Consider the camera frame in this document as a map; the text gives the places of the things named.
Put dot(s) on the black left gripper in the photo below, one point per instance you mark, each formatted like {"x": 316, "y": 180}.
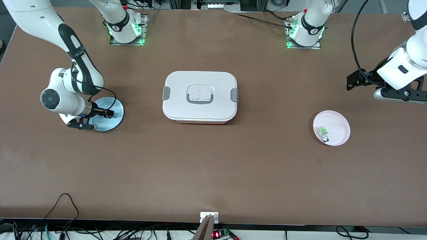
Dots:
{"x": 371, "y": 77}

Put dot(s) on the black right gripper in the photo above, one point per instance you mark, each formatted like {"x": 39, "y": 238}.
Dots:
{"x": 97, "y": 110}

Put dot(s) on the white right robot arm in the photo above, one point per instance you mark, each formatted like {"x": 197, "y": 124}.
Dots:
{"x": 33, "y": 16}

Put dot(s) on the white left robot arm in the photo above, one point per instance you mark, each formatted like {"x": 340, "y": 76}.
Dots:
{"x": 310, "y": 33}

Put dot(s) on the white lidded box grey latches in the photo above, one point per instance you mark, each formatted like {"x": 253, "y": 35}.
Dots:
{"x": 180, "y": 100}

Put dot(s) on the light blue round plate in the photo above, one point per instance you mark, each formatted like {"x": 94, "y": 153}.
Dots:
{"x": 113, "y": 123}

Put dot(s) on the pink round plate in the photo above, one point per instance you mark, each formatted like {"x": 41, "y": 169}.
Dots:
{"x": 337, "y": 126}

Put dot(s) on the white device with lit ports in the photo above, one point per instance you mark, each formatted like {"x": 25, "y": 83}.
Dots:
{"x": 217, "y": 5}

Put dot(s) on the circuit board with red display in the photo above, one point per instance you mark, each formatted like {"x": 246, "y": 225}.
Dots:
{"x": 217, "y": 235}

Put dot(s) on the green switch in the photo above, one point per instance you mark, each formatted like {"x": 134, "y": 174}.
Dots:
{"x": 323, "y": 132}

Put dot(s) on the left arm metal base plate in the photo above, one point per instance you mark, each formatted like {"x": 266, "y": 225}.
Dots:
{"x": 303, "y": 47}

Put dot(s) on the aluminium corner bracket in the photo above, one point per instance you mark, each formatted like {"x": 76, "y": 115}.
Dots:
{"x": 406, "y": 16}

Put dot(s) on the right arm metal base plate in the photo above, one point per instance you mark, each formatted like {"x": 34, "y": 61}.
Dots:
{"x": 145, "y": 33}

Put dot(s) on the white metal edge bracket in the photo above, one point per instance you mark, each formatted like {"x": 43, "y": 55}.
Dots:
{"x": 204, "y": 216}

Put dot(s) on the grey metal wedge mount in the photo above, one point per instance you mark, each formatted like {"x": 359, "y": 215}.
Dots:
{"x": 205, "y": 231}

